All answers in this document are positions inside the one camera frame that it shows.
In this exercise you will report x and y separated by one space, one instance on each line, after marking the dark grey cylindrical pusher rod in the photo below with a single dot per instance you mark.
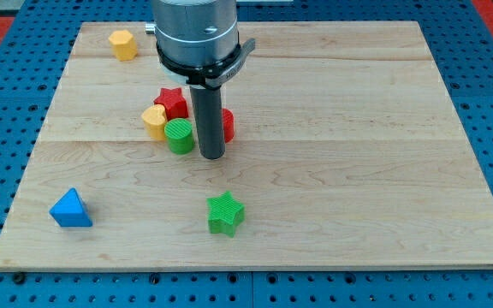
207 109

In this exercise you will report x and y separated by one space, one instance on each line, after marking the green star block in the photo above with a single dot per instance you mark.
225 214

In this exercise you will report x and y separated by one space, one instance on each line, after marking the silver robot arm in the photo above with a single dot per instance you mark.
198 44

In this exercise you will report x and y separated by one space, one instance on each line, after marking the red circle block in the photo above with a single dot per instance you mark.
228 125

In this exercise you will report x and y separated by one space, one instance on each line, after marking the red star block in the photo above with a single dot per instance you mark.
174 103

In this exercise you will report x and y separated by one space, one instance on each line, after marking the green circle block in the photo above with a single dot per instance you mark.
179 135

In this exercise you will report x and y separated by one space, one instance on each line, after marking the black clamp with grey tie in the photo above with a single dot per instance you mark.
208 77

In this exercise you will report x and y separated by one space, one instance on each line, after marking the yellow heart block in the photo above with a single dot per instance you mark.
155 120

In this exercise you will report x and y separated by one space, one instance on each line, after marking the yellow hexagon block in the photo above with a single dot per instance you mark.
123 45

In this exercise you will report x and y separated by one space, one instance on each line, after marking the wooden board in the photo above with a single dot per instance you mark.
348 155

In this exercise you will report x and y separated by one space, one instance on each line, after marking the blue triangle block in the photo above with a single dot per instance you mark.
70 211

